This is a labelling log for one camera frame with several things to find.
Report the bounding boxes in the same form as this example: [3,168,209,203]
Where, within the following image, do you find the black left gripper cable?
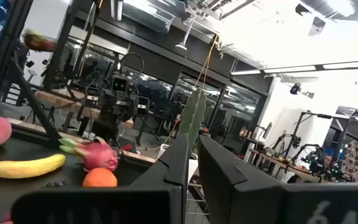
[119,52,145,82]

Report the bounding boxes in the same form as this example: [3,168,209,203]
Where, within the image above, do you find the yellow banana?
[0,153,67,180]

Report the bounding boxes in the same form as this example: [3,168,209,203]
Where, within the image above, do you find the workbench with robot rigs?
[249,146,323,184]

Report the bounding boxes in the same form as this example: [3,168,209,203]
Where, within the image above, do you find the black ceiling camera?
[289,82,303,96]

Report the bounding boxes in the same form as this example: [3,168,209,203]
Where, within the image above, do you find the person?
[320,152,337,175]

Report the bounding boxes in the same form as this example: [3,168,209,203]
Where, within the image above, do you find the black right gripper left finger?
[11,133,190,224]

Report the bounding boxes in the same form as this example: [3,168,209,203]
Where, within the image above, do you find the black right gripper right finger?
[197,134,358,224]

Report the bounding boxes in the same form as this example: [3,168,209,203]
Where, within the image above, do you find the orange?
[82,167,118,189]

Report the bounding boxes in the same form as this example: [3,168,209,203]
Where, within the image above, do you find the pink dragon fruit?
[58,136,133,172]

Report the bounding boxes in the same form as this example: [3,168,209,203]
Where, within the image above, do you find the yellow hanging cable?
[144,34,220,152]

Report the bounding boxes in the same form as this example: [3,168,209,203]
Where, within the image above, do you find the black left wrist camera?
[110,75,129,93]

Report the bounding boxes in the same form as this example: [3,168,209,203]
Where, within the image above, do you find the colourful fuzzy object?
[22,29,57,53]

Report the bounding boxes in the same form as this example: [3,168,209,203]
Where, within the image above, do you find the white ceiling light strip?
[230,58,358,76]

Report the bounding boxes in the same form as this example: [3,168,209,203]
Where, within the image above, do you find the red apple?
[0,212,14,224]

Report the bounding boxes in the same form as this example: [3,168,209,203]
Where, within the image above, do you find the wooden background workbench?
[34,88,136,130]

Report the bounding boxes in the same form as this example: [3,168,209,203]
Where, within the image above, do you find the green cactus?
[178,88,208,153]

